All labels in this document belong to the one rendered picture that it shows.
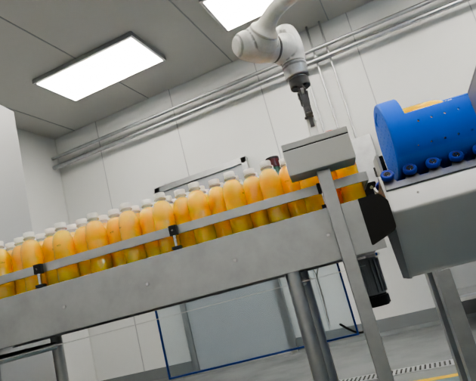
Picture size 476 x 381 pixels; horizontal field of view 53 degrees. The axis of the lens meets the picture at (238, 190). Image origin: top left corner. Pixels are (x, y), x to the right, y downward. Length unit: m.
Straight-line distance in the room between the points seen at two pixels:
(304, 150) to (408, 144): 0.39
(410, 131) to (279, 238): 0.56
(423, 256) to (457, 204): 0.20
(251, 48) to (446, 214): 0.84
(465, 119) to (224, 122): 4.28
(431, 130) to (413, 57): 3.81
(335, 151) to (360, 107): 3.93
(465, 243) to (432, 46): 3.98
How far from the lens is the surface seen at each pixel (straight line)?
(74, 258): 1.74
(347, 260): 1.41
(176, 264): 1.57
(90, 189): 6.56
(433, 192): 1.63
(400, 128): 1.65
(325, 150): 1.42
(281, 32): 1.84
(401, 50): 5.50
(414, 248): 1.64
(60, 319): 1.74
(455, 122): 1.69
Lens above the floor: 0.70
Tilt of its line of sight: 12 degrees up
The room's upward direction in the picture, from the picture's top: 15 degrees counter-clockwise
